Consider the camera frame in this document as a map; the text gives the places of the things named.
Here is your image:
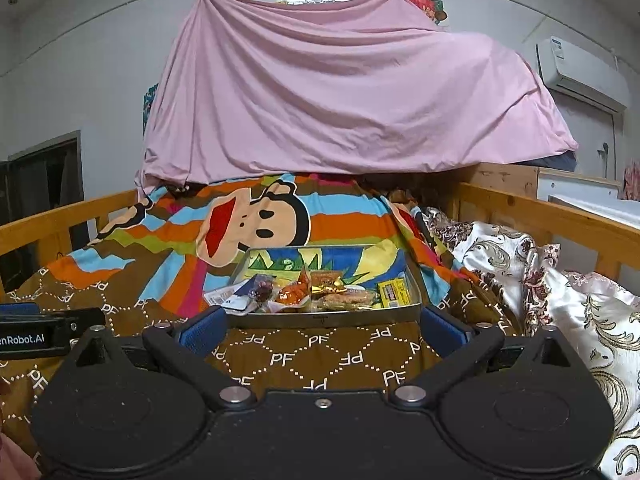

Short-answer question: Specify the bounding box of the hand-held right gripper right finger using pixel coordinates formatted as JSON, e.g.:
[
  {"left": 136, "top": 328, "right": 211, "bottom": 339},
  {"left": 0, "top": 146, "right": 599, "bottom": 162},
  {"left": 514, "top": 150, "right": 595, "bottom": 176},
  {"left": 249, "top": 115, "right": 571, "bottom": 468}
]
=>
[{"left": 389, "top": 305, "right": 587, "bottom": 409}]

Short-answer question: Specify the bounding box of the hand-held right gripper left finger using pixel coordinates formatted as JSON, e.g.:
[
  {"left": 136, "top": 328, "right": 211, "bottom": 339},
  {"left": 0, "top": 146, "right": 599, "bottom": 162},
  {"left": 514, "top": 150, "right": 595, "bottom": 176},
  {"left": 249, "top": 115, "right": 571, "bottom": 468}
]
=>
[{"left": 60, "top": 305, "right": 257, "bottom": 409}]

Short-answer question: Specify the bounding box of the white and pink snack packet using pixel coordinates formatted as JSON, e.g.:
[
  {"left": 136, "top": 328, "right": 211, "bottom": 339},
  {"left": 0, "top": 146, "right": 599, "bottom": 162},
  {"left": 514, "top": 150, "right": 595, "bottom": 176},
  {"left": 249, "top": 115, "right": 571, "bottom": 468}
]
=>
[{"left": 204, "top": 275, "right": 261, "bottom": 306}]

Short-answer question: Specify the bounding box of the clear bag of orange snacks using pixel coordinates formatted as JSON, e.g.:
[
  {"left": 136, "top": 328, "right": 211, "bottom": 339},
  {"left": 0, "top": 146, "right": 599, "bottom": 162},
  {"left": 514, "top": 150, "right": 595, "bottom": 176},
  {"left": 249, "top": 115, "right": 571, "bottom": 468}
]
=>
[{"left": 272, "top": 267, "right": 313, "bottom": 308}]

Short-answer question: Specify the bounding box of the rice cracker packet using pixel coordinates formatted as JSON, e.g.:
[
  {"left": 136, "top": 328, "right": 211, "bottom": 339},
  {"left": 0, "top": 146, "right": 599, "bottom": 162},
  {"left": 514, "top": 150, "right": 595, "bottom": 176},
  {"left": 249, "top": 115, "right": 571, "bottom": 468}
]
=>
[{"left": 320, "top": 291, "right": 376, "bottom": 311}]

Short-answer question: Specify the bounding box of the metal tray with dinosaur print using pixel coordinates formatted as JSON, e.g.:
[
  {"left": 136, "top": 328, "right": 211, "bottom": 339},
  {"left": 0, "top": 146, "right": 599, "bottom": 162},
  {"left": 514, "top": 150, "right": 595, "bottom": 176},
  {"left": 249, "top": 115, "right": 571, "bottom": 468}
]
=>
[{"left": 227, "top": 244, "right": 423, "bottom": 330}]

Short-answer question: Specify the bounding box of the brown cartoon monkey printed blanket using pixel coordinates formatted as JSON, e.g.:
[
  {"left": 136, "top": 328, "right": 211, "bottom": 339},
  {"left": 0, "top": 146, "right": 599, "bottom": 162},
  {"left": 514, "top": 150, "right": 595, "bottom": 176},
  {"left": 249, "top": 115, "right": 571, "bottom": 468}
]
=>
[{"left": 0, "top": 172, "right": 521, "bottom": 461}]

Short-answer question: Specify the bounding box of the pink fleece cloth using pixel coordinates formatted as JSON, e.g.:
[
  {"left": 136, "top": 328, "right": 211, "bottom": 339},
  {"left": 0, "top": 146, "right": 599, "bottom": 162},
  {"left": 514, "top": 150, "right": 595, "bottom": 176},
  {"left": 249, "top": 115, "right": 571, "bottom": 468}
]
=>
[{"left": 0, "top": 430, "right": 41, "bottom": 480}]

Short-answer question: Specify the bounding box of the dark window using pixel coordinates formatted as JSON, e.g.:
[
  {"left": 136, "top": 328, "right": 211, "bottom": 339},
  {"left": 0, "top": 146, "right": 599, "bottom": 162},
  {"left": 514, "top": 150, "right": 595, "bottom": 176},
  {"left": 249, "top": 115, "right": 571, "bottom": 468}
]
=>
[{"left": 0, "top": 131, "right": 83, "bottom": 256}]

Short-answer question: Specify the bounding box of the wooden cabinet with white top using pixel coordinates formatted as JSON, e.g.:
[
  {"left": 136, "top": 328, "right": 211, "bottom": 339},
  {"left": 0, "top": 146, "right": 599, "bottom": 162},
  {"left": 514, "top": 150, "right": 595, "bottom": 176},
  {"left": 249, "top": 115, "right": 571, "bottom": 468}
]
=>
[{"left": 465, "top": 162, "right": 640, "bottom": 231}]

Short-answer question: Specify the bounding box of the dark blue cloth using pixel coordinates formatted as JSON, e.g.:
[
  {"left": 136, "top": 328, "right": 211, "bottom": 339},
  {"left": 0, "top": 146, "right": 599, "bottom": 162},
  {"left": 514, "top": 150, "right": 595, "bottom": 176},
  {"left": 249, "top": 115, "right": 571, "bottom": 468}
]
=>
[{"left": 542, "top": 152, "right": 577, "bottom": 172}]

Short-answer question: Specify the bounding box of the teal patterned cloth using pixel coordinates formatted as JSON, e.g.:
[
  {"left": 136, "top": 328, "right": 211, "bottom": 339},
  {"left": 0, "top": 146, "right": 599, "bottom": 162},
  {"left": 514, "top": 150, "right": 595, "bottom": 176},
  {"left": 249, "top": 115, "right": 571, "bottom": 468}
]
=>
[{"left": 141, "top": 84, "right": 160, "bottom": 133}]

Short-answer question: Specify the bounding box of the white door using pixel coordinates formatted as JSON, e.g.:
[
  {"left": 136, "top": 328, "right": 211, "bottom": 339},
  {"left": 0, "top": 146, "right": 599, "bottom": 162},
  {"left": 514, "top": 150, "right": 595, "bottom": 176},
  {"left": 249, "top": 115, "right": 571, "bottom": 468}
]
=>
[{"left": 550, "top": 95, "right": 626, "bottom": 181}]

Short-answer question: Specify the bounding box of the pink floral cloth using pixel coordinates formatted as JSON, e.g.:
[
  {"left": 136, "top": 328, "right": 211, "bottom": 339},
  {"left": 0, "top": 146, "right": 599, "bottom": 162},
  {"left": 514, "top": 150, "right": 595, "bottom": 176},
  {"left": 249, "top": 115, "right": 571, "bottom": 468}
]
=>
[{"left": 622, "top": 160, "right": 640, "bottom": 201}]

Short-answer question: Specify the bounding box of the pink bedsheet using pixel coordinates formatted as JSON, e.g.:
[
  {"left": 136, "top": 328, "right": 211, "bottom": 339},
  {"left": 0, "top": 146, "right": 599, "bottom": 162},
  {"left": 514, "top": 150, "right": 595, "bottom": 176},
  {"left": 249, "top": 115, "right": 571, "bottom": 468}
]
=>
[{"left": 134, "top": 0, "right": 580, "bottom": 196}]

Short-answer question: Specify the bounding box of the white air conditioner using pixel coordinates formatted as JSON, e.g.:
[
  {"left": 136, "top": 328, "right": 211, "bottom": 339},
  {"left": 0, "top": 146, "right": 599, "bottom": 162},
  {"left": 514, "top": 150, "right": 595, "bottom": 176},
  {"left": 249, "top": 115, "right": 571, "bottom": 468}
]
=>
[{"left": 536, "top": 35, "right": 628, "bottom": 111}]

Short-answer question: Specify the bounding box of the floral wall poster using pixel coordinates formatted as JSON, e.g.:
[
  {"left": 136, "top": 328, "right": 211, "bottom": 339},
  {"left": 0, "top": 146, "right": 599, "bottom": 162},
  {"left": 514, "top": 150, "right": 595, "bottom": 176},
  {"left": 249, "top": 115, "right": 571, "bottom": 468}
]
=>
[{"left": 404, "top": 0, "right": 450, "bottom": 27}]

